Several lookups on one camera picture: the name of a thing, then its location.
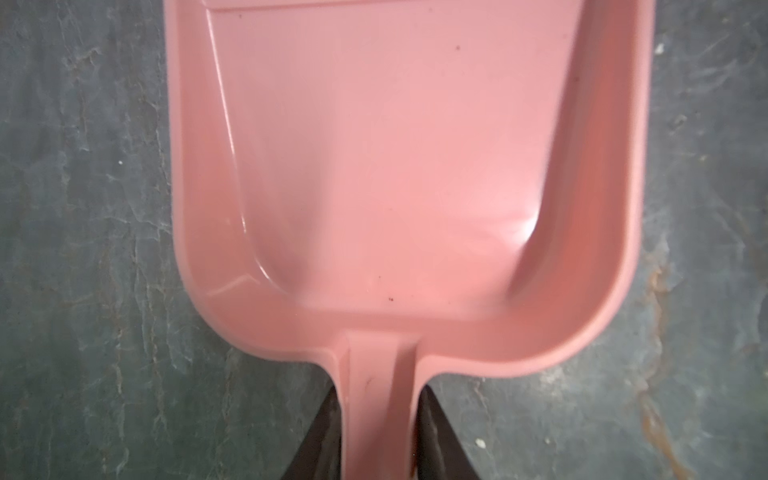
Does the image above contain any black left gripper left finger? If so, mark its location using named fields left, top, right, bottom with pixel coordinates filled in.
left=281, top=387, right=341, bottom=480

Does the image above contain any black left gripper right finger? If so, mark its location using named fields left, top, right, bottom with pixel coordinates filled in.
left=416, top=385, right=479, bottom=480

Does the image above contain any pink plastic dustpan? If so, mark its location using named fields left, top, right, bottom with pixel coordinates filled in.
left=164, top=1, right=655, bottom=479

